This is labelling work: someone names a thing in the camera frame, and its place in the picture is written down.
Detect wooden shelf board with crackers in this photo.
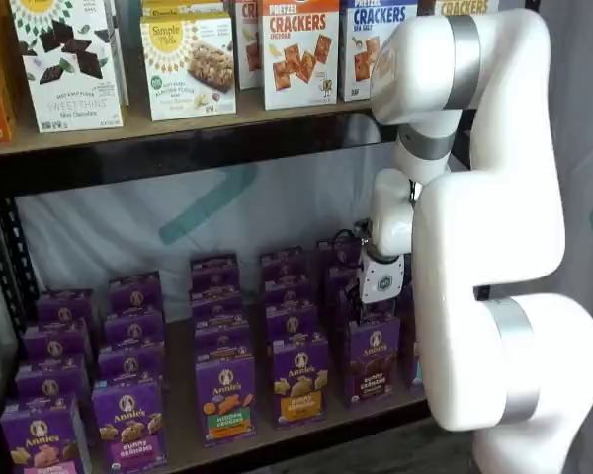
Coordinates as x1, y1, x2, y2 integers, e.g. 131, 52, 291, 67
0, 88, 401, 160

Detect blue sea salt crackers box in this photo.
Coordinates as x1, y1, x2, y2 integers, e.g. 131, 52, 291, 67
339, 0, 420, 104

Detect orange cheddar pretzel crackers box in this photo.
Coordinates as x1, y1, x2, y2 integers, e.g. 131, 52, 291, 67
234, 0, 266, 92
261, 0, 341, 111

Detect purple Annie's box teal patch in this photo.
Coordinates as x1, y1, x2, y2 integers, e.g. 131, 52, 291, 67
407, 340, 427, 397

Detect pale fabric curtain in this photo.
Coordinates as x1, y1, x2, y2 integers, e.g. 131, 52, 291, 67
523, 0, 593, 474

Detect purple Annie's snack box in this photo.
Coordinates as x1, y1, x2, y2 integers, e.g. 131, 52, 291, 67
108, 270, 163, 317
324, 265, 362, 302
315, 238, 365, 273
192, 305, 251, 337
265, 301, 321, 343
36, 288, 96, 327
263, 276, 312, 310
190, 280, 244, 312
190, 253, 241, 290
259, 248, 307, 285
97, 342, 167, 386
195, 329, 253, 361
14, 355, 91, 404
22, 319, 89, 364
103, 309, 167, 350

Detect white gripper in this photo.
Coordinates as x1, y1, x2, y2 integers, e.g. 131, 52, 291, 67
346, 251, 406, 325

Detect purple Annie's box green patch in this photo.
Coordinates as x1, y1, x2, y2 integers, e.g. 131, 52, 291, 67
195, 355, 257, 448

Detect white Sweet Thins box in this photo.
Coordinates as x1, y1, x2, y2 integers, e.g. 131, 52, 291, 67
8, 0, 126, 133
103, 0, 130, 108

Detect purple Annie's box brown patch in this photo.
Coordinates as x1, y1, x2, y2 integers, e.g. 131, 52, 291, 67
347, 315, 402, 409

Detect wooden shelf board with Annie's boxes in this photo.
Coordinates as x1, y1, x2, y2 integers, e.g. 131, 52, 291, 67
0, 276, 434, 474

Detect purple Annie's box orange patch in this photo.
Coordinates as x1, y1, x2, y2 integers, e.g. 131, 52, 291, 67
271, 334, 331, 430

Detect black metal shelf rack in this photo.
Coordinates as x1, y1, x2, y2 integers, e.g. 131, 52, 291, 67
0, 106, 478, 474

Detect purple Annie's box pink patch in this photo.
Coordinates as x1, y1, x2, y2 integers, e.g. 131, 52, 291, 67
0, 394, 93, 474

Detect white backdrop sheet teal logo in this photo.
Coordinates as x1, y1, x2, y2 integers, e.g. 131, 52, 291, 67
14, 142, 401, 302

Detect yellow honey mustard crackers box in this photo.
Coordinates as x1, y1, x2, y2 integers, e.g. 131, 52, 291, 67
433, 0, 500, 19

